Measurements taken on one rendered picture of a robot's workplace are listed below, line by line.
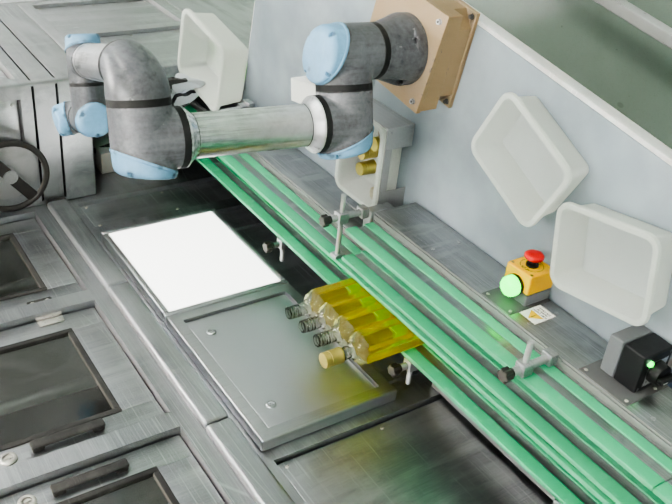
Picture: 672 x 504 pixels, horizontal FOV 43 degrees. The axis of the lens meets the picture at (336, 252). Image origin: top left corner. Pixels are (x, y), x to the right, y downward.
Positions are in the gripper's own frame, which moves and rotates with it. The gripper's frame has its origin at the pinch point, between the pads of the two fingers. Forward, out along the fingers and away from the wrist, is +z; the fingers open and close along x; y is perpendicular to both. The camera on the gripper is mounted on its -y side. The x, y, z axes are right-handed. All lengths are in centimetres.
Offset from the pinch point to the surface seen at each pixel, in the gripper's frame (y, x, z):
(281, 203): -17.8, 28.4, 12.2
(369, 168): -31.1, 14.5, 29.6
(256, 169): 1.8, 31.7, 15.1
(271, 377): -62, 36, -14
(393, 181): -40, 13, 31
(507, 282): -86, 5, 26
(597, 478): -125, 12, 14
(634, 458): -128, 4, 17
